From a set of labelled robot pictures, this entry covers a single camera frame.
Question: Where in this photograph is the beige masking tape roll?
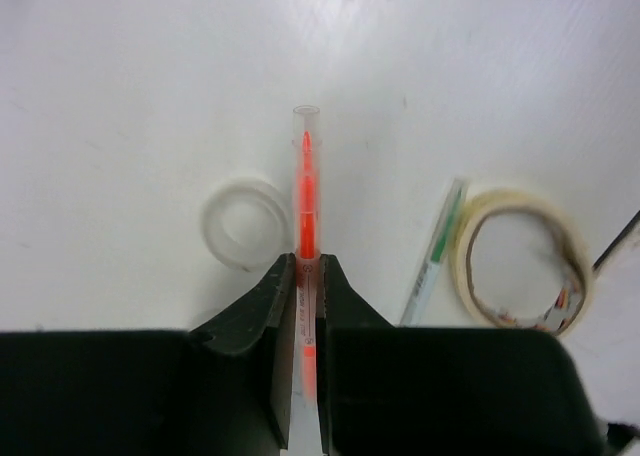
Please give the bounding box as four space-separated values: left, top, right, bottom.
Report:
449 189 595 337

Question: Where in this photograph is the green pen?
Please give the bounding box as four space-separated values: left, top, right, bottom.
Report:
399 178 469 326

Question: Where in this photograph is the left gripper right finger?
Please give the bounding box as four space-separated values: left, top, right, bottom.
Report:
317 255 604 455

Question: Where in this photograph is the orange pen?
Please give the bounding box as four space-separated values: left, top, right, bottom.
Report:
293 105 321 405

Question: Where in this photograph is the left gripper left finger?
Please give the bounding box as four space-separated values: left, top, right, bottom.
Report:
1 254 295 455

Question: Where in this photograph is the small clear tape roll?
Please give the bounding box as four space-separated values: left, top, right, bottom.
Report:
200 177 291 272

